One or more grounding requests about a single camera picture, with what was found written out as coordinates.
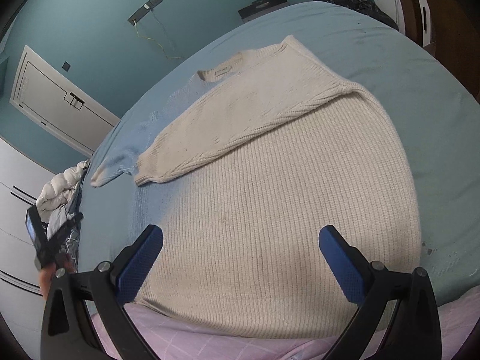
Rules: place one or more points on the bed with light blue sheet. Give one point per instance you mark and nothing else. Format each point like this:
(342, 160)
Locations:
(412, 101)

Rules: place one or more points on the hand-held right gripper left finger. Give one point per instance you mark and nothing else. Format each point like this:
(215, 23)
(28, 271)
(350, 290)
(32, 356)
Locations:
(140, 260)

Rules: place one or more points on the pink checked cloth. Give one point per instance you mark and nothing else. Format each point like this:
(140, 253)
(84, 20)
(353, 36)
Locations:
(210, 341)

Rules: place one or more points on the grey crumpled cloth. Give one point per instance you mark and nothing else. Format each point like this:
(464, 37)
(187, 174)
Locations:
(69, 232)

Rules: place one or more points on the white puffy jacket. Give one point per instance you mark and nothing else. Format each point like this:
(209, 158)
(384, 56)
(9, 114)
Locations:
(56, 195)

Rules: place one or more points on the cream knit sweater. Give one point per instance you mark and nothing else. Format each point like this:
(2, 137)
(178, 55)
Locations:
(285, 195)

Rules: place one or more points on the dark wall switch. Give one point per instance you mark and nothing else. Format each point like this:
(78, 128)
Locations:
(66, 66)

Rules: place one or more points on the brown wooden panel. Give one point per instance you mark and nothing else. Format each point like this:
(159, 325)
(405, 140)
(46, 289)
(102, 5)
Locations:
(450, 3)

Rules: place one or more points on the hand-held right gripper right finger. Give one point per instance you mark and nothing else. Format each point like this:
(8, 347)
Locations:
(339, 260)

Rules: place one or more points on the metal wall bracket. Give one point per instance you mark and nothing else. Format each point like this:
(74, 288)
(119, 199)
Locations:
(144, 9)

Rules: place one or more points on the person's left hand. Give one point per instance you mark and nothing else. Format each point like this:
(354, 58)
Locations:
(47, 281)

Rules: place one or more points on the white door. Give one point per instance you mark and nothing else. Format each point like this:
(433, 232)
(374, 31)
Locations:
(56, 97)

